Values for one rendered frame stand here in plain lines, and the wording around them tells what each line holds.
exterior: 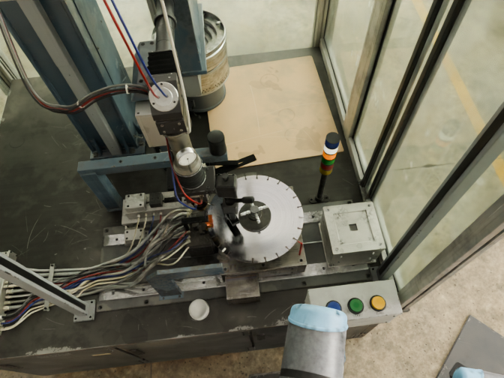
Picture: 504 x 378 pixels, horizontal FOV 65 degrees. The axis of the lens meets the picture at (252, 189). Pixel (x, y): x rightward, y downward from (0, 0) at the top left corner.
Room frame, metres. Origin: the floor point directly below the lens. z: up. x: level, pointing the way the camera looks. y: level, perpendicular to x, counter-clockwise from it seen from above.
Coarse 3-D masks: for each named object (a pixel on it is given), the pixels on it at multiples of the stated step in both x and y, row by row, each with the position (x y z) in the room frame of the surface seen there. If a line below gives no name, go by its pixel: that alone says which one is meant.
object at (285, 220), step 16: (240, 192) 0.68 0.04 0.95; (256, 192) 0.67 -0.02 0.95; (272, 192) 0.67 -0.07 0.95; (288, 192) 0.66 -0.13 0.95; (208, 208) 0.62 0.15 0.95; (272, 208) 0.60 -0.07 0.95; (288, 208) 0.60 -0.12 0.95; (208, 224) 0.56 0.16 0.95; (224, 224) 0.56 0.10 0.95; (240, 224) 0.55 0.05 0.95; (272, 224) 0.54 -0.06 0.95; (288, 224) 0.54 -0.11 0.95; (224, 240) 0.50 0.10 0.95; (240, 240) 0.50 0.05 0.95; (256, 240) 0.49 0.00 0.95; (272, 240) 0.49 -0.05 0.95; (288, 240) 0.48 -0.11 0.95; (256, 256) 0.44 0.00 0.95; (272, 256) 0.43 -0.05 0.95
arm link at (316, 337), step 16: (304, 304) 0.18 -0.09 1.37; (304, 320) 0.15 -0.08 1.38; (320, 320) 0.14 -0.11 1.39; (336, 320) 0.14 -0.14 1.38; (288, 336) 0.12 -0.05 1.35; (304, 336) 0.12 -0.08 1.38; (320, 336) 0.11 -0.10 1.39; (336, 336) 0.11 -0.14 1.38; (288, 352) 0.09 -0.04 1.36; (304, 352) 0.09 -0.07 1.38; (320, 352) 0.09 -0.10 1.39; (336, 352) 0.09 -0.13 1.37; (288, 368) 0.07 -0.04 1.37; (304, 368) 0.06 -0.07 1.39; (320, 368) 0.06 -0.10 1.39; (336, 368) 0.06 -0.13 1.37
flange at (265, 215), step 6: (246, 204) 0.62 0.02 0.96; (258, 204) 0.62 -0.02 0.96; (264, 204) 0.62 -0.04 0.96; (240, 210) 0.60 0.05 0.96; (246, 210) 0.60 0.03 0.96; (264, 210) 0.60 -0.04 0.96; (240, 216) 0.58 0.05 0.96; (246, 216) 0.58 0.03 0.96; (252, 216) 0.57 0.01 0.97; (258, 216) 0.57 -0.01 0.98; (264, 216) 0.57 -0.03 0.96; (270, 216) 0.57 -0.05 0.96; (240, 222) 0.56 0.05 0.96; (246, 222) 0.56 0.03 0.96; (252, 222) 0.55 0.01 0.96; (264, 222) 0.55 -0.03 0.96; (246, 228) 0.54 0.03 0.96; (252, 228) 0.53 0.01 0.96; (258, 228) 0.53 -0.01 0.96; (264, 228) 0.53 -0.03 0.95
